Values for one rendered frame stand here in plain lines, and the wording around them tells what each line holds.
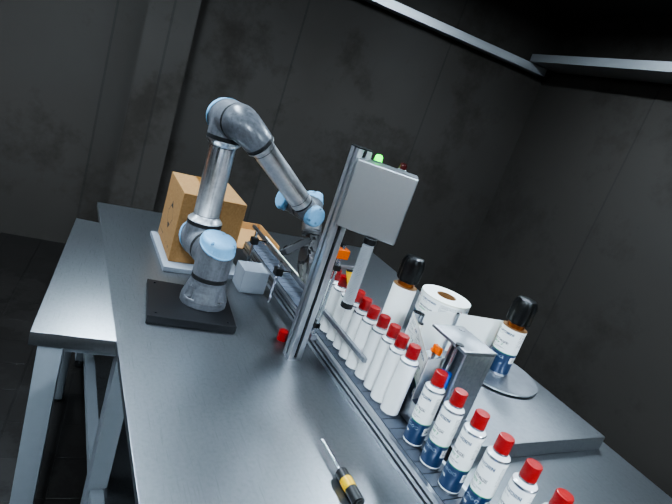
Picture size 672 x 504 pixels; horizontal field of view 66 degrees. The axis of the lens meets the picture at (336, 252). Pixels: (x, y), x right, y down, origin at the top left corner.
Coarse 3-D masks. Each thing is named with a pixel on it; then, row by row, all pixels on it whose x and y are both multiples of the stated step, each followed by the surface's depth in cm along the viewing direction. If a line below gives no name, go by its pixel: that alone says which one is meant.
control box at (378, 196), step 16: (368, 160) 138; (352, 176) 136; (368, 176) 135; (384, 176) 134; (400, 176) 134; (416, 176) 139; (352, 192) 137; (368, 192) 136; (384, 192) 135; (400, 192) 135; (352, 208) 138; (368, 208) 137; (384, 208) 136; (400, 208) 136; (336, 224) 140; (352, 224) 139; (368, 224) 138; (384, 224) 138; (400, 224) 137; (384, 240) 139
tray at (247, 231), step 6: (246, 222) 264; (246, 228) 266; (252, 228) 267; (258, 228) 269; (240, 234) 254; (246, 234) 257; (252, 234) 260; (264, 234) 262; (240, 240) 245; (246, 240) 248; (270, 240) 254; (240, 246) 237; (276, 246) 247
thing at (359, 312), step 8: (360, 304) 153; (368, 304) 152; (360, 312) 152; (352, 320) 154; (360, 320) 152; (352, 328) 154; (352, 336) 154; (344, 344) 156; (344, 352) 156; (344, 360) 156
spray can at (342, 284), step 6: (342, 276) 165; (342, 282) 165; (336, 288) 165; (342, 288) 165; (336, 294) 165; (330, 300) 167; (336, 300) 166; (330, 306) 167; (336, 306) 166; (330, 312) 167; (324, 318) 169; (324, 324) 169; (324, 330) 169
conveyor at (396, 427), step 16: (272, 256) 225; (272, 272) 206; (288, 288) 196; (320, 336) 167; (336, 352) 160; (368, 400) 140; (384, 416) 135; (400, 416) 137; (400, 432) 130; (416, 448) 126; (416, 464) 120; (432, 480) 117; (448, 496) 113
